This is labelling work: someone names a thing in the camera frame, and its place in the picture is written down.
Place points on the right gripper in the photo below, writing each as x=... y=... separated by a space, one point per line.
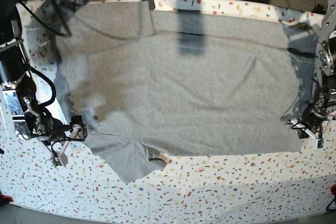
x=57 y=136

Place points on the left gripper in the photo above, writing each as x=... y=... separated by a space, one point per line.
x=310 y=124

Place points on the grey T-shirt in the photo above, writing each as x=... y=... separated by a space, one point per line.
x=182 y=83

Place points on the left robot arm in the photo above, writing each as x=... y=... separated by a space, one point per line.
x=325 y=61

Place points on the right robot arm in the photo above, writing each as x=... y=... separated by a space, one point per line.
x=32 y=119

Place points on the red corner clamp right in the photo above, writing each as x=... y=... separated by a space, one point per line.
x=333 y=190

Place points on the red corner clamp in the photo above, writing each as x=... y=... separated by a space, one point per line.
x=4 y=200
x=333 y=190

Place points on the red corner clamp left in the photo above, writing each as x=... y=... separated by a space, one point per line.
x=4 y=200

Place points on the black table clamp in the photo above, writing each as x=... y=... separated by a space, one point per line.
x=151 y=4

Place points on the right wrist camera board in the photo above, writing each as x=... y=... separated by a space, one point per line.
x=59 y=160

